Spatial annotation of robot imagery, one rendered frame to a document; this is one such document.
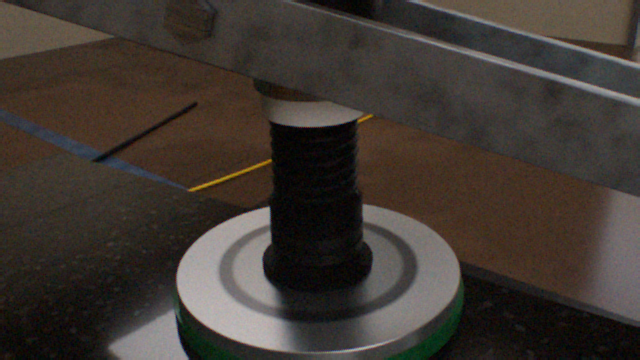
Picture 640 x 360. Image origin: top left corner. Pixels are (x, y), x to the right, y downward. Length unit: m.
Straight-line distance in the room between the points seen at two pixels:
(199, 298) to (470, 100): 0.23
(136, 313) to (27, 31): 5.19
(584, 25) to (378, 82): 5.20
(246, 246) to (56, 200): 0.26
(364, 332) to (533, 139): 0.16
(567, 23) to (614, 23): 0.36
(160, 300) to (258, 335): 0.12
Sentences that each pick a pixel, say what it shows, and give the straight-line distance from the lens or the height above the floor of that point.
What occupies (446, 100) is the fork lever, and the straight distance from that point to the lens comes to 0.36.
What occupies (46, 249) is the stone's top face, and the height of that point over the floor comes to 0.81.
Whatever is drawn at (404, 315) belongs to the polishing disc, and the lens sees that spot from 0.43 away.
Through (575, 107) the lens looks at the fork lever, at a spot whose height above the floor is 0.98.
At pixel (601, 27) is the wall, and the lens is 5.50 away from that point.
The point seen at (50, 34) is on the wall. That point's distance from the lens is 5.72.
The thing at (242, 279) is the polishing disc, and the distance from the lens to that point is 0.47.
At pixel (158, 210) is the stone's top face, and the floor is 0.81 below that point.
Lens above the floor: 1.09
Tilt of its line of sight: 24 degrees down
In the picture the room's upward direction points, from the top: 1 degrees counter-clockwise
